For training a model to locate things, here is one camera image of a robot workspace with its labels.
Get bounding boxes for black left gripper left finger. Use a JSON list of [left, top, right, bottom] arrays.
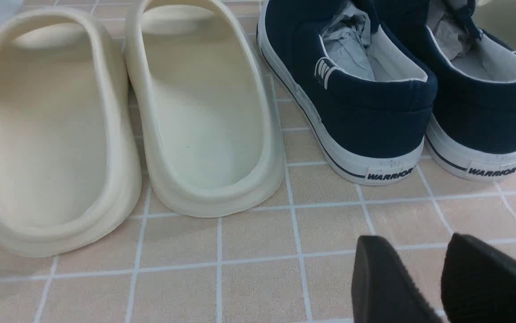
[[351, 236, 442, 323]]

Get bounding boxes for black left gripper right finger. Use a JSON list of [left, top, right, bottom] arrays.
[[441, 233, 516, 323]]

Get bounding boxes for navy canvas shoe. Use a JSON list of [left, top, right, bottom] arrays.
[[256, 0, 438, 186], [375, 0, 516, 182]]

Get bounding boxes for cream slipper, right one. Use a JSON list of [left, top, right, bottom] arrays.
[[125, 0, 285, 218]]

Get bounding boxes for cream slipper, one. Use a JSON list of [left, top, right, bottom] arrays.
[[0, 7, 142, 258], [125, 0, 285, 218]]

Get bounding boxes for cream slipper, left one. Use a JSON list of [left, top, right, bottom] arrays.
[[0, 7, 142, 258]]

